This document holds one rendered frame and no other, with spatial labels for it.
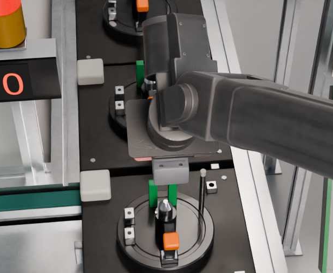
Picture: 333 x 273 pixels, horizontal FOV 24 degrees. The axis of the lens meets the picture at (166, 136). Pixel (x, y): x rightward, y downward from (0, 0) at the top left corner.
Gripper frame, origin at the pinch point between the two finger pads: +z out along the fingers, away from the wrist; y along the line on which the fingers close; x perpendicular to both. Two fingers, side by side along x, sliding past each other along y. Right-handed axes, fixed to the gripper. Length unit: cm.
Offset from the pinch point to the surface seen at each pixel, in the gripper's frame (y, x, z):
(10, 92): 20.0, -7.8, 6.0
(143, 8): 0.9, -26.3, 35.5
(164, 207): 0.7, 8.4, 11.9
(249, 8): -22, -34, 66
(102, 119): 9.1, -7.1, 32.6
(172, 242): 0.2, 13.2, 5.5
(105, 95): 8.4, -11.9, 36.1
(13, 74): 19.1, -9.6, 3.5
